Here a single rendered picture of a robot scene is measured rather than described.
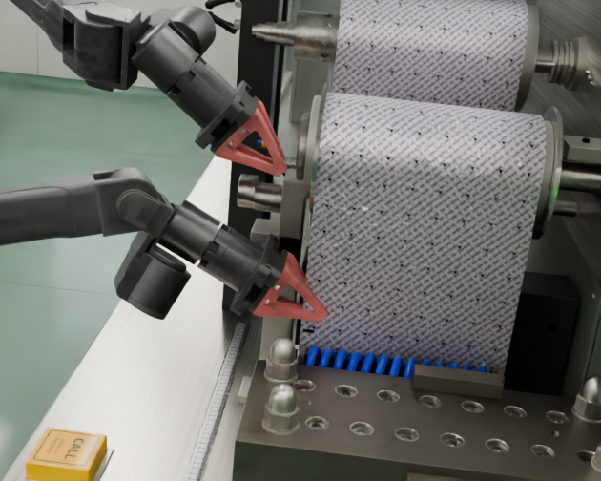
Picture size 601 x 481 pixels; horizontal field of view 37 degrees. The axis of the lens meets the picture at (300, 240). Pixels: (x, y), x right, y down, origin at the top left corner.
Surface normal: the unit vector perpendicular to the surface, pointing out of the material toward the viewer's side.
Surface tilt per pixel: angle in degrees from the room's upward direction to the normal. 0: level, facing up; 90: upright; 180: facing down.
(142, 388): 0
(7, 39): 90
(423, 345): 90
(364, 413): 0
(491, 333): 90
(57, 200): 81
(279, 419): 90
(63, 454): 0
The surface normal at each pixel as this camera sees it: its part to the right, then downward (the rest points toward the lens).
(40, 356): 0.09, -0.93
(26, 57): -0.08, 0.36
